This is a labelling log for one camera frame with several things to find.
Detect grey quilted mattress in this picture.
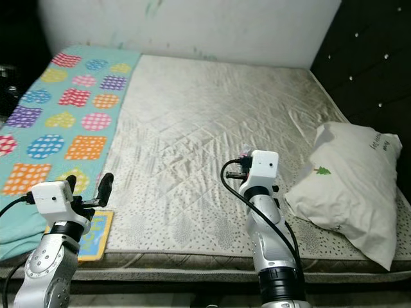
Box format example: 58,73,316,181
0,55,411,283

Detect yellow-edged blue picture book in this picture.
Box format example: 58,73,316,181
78,210,114,262

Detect teal blanket colourful dotted shapes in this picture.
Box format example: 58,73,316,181
0,45,142,261

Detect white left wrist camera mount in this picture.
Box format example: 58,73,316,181
32,180,85,223

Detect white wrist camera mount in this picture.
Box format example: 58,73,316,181
244,150,280,191
32,180,85,223

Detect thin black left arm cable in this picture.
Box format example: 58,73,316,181
3,273,23,308

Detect white pillow green tree print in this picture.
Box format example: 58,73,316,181
284,122,403,271

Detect dark bed base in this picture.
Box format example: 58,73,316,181
0,279,411,302

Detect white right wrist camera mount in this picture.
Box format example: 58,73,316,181
244,150,280,191

